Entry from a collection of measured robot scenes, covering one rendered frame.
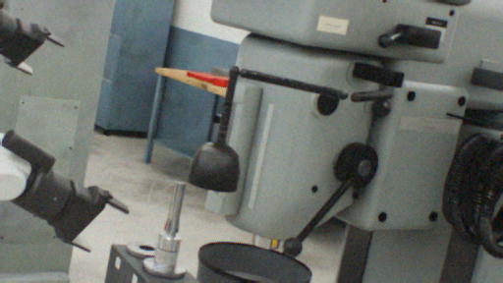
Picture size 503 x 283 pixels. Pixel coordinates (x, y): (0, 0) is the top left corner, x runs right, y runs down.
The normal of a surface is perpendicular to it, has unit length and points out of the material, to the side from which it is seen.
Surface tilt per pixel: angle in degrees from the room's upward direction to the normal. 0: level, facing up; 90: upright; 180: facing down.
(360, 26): 90
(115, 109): 90
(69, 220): 109
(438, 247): 90
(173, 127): 90
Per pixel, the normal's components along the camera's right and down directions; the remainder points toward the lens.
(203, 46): -0.80, -0.04
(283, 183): -0.07, 0.17
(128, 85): 0.56, 0.25
